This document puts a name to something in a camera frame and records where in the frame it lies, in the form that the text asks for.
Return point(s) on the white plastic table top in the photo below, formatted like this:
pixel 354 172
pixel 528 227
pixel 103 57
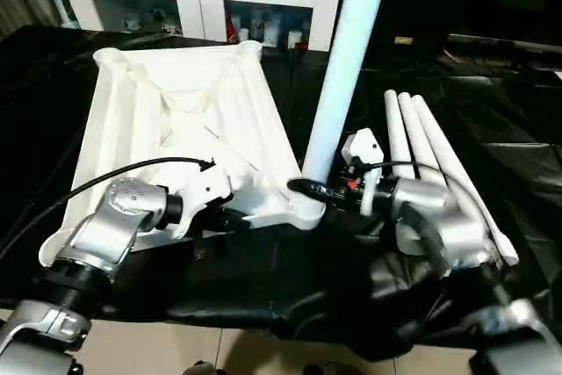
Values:
pixel 145 98

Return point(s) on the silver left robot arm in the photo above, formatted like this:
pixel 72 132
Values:
pixel 110 225

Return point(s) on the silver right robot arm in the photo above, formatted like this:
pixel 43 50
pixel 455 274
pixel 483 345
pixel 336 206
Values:
pixel 439 212

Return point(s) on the black mat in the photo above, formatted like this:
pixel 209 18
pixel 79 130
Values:
pixel 263 287

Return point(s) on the black left robot foot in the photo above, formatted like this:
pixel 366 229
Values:
pixel 203 368

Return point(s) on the small tan block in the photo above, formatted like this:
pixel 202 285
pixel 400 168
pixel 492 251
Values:
pixel 401 40

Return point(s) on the white flat board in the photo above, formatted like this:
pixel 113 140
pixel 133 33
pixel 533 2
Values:
pixel 557 75

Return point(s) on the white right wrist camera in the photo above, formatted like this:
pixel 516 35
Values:
pixel 362 146

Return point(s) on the black rail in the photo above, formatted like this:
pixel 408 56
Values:
pixel 505 40

